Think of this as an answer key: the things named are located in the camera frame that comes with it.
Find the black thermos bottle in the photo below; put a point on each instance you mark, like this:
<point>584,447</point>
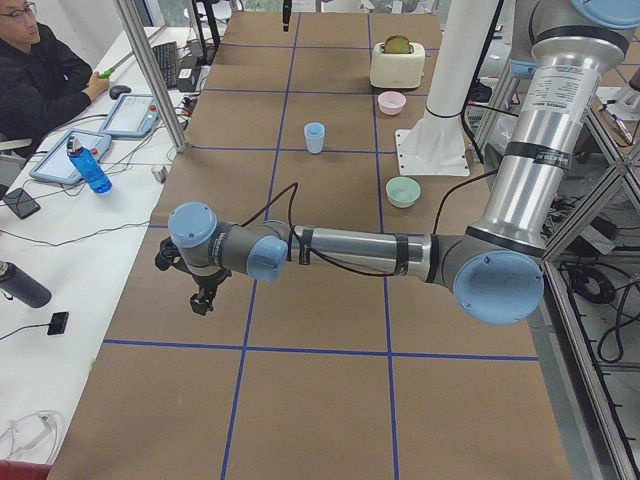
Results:
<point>23,287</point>

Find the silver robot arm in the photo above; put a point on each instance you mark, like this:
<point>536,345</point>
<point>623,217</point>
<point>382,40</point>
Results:
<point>610,20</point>
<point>492,268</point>

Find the cream white toaster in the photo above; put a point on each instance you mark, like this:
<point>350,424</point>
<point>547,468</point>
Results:
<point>397,71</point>

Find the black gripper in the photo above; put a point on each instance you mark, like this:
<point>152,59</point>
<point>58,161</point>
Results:
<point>207,281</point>

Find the black smartphone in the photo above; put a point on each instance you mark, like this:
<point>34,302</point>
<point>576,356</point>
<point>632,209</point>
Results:
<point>21,203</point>

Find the aluminium frame post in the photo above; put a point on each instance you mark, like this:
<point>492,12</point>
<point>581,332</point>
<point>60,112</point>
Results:
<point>141,48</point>

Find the clear safety glasses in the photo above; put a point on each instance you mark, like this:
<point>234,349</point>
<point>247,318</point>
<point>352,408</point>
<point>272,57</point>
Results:
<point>34,437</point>

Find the teach pendant tablet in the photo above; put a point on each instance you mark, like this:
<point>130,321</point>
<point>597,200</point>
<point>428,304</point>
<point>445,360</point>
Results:
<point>132,116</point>
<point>59,166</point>

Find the person in black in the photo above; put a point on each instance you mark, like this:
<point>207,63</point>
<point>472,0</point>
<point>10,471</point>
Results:
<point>44,84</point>

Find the teach pendant tablet near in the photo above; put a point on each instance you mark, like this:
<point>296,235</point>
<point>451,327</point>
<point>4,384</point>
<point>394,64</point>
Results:
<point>59,166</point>

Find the white camera pedestal column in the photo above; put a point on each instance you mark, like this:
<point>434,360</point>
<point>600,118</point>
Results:
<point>435,145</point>

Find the pink bowl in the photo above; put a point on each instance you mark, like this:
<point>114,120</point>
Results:
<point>391,103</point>

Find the black keyboard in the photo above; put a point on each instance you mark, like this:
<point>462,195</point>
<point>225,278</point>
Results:
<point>167,60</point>

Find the mint green bowl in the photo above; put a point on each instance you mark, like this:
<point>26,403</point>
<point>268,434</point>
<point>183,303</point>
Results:
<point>402,192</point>

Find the black computer mouse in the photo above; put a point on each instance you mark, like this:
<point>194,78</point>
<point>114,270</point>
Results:
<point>117,90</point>

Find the slice of toast bread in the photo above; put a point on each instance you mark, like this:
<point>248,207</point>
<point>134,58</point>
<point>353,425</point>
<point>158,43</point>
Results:
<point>397,44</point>

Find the small black square device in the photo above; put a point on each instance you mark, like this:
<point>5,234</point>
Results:
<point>58,323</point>

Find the teach pendant tablet far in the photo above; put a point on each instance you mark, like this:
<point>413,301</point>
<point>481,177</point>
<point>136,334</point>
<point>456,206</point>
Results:
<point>132,116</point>

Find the light blue plastic cup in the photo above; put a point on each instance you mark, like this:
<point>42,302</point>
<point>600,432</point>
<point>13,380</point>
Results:
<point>314,141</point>
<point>314,126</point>

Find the blue water bottle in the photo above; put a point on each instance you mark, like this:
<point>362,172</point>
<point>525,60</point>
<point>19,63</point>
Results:
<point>88,167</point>

